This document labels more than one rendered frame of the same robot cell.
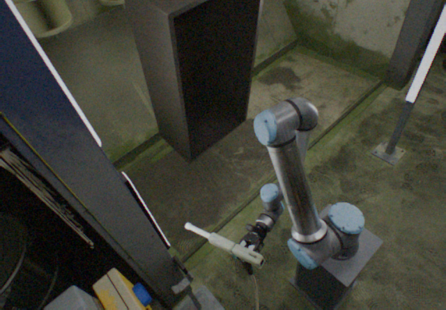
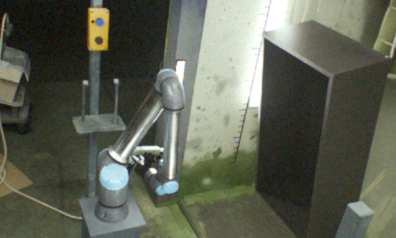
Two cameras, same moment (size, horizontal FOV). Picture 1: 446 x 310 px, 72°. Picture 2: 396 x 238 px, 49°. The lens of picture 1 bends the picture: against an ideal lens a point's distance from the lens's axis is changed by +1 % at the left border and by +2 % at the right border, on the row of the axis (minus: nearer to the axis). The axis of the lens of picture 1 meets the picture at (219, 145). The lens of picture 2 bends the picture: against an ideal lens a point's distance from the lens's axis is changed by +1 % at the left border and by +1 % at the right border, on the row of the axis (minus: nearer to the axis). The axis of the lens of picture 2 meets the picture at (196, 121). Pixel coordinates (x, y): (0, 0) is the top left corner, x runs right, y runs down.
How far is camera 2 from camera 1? 2.58 m
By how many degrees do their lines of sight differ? 72
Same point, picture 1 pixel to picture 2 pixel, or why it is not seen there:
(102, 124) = not seen: hidden behind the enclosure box
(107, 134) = not seen: hidden behind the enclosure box
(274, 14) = not seen: outside the picture
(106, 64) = (394, 139)
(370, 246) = (93, 226)
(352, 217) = (110, 173)
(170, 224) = (218, 207)
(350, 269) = (88, 207)
